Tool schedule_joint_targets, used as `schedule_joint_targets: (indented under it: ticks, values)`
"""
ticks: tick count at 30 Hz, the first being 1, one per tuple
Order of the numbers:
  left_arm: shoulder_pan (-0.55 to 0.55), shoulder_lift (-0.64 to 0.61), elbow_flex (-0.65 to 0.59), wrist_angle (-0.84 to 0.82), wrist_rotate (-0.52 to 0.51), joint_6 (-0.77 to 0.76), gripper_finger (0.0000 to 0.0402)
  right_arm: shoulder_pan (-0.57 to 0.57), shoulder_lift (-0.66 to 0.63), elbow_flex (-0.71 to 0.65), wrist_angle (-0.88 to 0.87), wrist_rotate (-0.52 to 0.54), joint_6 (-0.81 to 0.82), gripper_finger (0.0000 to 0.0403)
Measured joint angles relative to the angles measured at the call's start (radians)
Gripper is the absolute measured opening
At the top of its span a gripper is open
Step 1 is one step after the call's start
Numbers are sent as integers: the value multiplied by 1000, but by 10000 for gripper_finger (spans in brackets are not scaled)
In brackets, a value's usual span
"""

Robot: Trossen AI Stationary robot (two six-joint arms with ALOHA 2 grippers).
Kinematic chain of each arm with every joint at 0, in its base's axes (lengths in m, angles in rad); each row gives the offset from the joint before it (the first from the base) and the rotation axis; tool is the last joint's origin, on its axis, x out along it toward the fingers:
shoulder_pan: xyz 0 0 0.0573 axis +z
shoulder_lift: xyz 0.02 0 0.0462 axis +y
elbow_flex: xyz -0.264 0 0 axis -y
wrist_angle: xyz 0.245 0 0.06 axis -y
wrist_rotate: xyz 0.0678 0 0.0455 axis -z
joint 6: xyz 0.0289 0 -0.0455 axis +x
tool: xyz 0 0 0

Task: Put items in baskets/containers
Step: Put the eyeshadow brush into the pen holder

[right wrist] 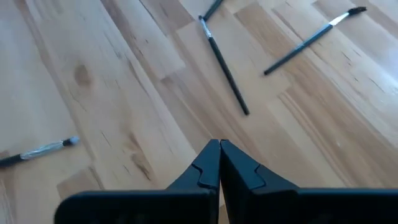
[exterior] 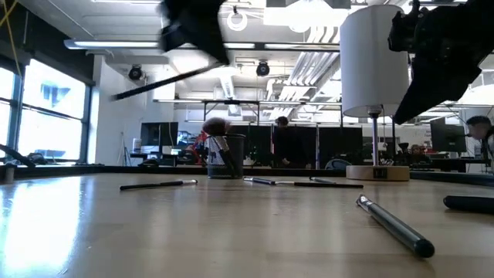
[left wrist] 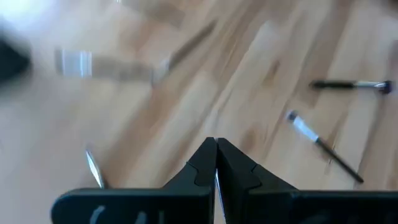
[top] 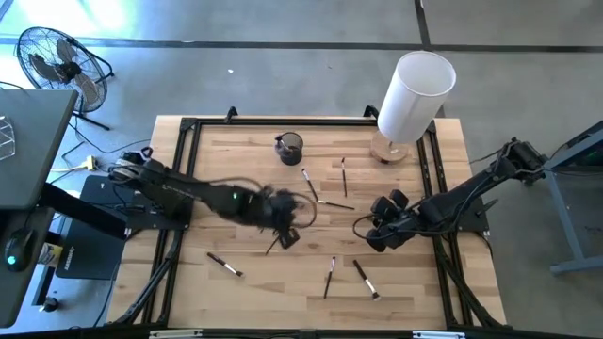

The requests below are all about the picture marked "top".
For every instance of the white shade table lamp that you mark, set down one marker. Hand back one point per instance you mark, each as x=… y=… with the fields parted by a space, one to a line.
x=414 y=94

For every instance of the white power strip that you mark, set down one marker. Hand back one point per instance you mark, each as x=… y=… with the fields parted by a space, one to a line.
x=90 y=163

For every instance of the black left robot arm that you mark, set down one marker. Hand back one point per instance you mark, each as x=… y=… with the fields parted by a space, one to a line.
x=188 y=190

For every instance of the thin black makeup brush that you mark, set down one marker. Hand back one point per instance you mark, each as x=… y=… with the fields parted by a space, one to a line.
x=337 y=205
x=272 y=246
x=329 y=278
x=310 y=184

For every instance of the black aluminium table frame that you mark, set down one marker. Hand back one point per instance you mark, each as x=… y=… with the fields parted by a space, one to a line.
x=306 y=121

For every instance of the silver extrusion bar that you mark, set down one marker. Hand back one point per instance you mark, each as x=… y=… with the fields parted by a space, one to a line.
x=438 y=335
x=174 y=334

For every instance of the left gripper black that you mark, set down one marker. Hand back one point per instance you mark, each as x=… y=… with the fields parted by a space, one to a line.
x=278 y=212

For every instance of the black desk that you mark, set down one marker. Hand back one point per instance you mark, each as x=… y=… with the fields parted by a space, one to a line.
x=14 y=301

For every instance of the flat-head makeup brush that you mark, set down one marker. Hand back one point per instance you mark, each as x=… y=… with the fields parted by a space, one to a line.
x=225 y=264

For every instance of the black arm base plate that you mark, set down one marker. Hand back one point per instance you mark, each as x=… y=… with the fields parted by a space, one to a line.
x=476 y=221
x=155 y=221

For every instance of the grey-blue metal stand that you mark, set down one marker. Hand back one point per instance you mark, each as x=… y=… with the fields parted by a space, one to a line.
x=565 y=221

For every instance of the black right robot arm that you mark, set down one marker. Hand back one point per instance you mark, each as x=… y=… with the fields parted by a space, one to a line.
x=452 y=205

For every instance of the black floor fan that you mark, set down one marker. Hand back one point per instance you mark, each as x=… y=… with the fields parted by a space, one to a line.
x=66 y=70

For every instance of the black computer mouse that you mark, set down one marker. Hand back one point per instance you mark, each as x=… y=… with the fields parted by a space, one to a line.
x=19 y=249

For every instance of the dark grey desk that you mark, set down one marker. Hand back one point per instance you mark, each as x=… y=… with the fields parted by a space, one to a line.
x=37 y=150

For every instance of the yellow labelled box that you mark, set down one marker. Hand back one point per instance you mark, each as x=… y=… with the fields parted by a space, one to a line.
x=51 y=254

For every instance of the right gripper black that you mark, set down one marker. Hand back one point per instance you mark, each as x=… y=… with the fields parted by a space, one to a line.
x=407 y=223

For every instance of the small black knob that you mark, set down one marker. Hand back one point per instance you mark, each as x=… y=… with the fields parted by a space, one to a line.
x=49 y=304

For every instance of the black mesh pen cup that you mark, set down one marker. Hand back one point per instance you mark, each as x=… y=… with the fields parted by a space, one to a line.
x=294 y=141

